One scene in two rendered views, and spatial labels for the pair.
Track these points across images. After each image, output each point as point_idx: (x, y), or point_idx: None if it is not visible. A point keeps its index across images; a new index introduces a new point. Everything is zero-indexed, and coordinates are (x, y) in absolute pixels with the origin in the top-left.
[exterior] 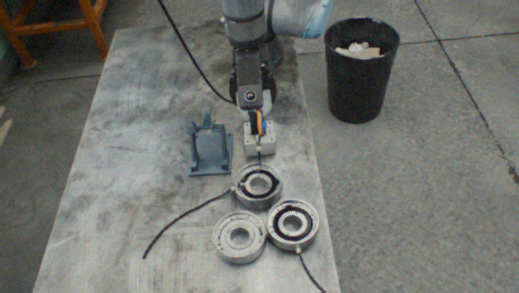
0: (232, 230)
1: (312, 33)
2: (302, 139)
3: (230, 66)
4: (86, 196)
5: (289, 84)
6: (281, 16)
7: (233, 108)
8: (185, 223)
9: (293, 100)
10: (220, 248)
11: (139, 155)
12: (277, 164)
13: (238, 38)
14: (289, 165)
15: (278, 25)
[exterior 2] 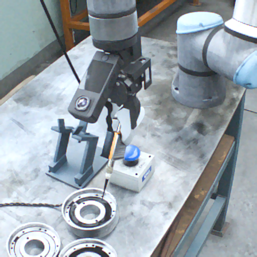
0: (32, 238)
1: (241, 80)
2: (178, 190)
3: (167, 89)
4: None
5: (209, 128)
6: (215, 50)
7: (136, 129)
8: (11, 212)
9: (201, 145)
10: (11, 246)
11: (26, 136)
12: (131, 204)
13: (93, 35)
14: (143, 210)
15: (211, 59)
